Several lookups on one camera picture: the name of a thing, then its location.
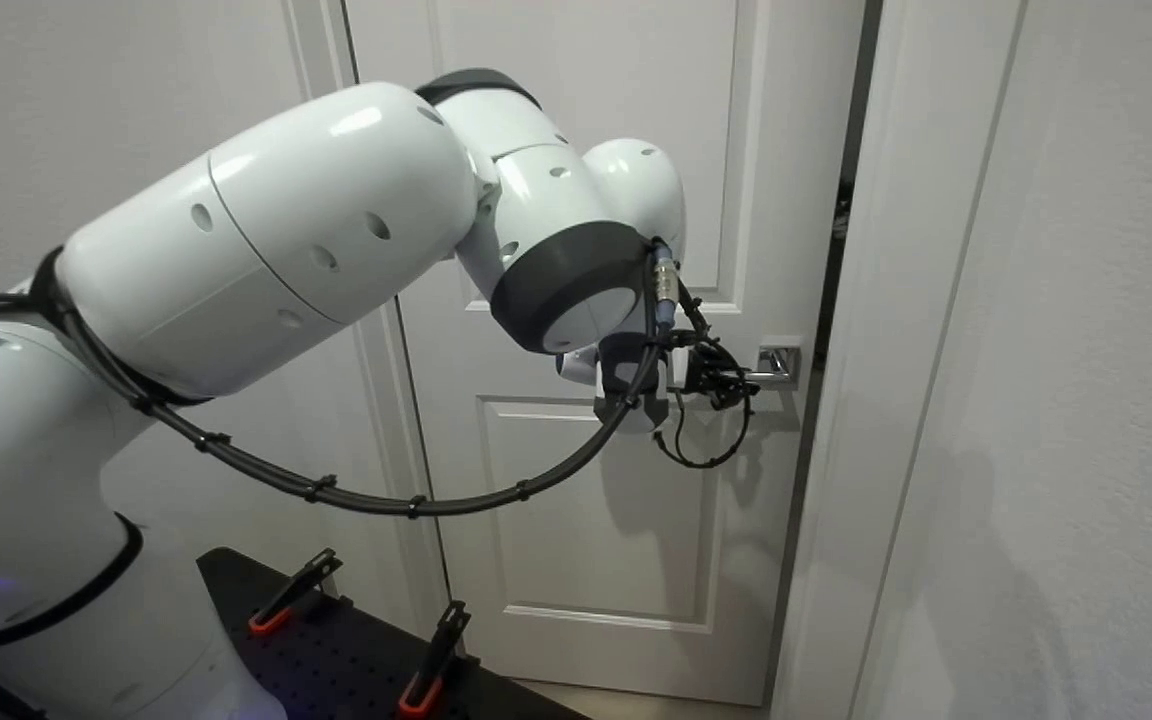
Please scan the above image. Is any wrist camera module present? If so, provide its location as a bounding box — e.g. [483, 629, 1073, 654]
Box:
[657, 344, 701, 399]

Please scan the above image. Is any silver door lever handle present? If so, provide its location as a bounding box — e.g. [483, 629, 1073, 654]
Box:
[733, 341, 806, 391]

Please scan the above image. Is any black clamp with orange tips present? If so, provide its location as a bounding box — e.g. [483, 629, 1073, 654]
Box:
[245, 543, 349, 644]
[391, 597, 478, 720]

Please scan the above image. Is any white panelled door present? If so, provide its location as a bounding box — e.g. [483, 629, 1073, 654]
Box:
[336, 0, 876, 711]

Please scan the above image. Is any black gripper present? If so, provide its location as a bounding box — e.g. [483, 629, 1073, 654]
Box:
[675, 341, 763, 408]

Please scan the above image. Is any black robot base board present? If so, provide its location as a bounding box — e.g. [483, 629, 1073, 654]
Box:
[191, 543, 596, 720]

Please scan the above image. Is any black cable bundle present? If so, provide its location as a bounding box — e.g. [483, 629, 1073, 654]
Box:
[0, 237, 760, 528]

